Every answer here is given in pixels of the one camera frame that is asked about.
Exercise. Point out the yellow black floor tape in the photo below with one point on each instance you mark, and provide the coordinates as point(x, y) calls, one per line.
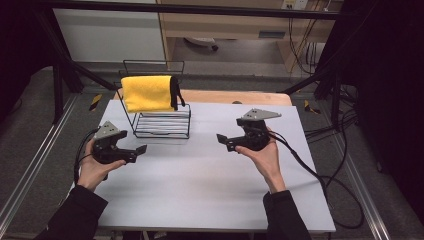
point(95, 102)
point(307, 105)

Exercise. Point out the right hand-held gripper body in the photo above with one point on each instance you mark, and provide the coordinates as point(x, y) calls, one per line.
point(253, 138)

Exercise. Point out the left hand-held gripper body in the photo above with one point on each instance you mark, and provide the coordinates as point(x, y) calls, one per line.
point(106, 151)

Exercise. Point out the white wall power outlet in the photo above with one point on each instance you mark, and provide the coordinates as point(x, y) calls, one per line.
point(295, 4)

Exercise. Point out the small dark table grommet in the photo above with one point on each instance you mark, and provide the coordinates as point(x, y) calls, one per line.
point(237, 102)

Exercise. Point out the aluminium floor rail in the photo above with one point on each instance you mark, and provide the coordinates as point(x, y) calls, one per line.
point(38, 155)
point(366, 203)

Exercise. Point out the white cabinet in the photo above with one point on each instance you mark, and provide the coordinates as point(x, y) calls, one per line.
point(106, 36)

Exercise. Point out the person's right hand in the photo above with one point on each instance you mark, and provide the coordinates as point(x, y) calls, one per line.
point(268, 163)

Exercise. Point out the dark curtain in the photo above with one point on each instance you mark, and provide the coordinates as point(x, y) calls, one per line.
point(393, 83)
point(20, 33)

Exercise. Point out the white chair base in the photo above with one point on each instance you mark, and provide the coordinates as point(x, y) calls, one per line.
point(201, 41)

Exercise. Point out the light wooden desk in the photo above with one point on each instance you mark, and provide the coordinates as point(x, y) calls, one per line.
point(216, 25)

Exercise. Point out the black metal frame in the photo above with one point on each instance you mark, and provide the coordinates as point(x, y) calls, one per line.
point(200, 9)

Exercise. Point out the person's left hand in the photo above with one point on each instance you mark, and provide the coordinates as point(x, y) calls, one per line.
point(91, 171)

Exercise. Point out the yellow towel with black trim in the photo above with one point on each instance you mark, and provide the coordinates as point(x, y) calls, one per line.
point(146, 93)

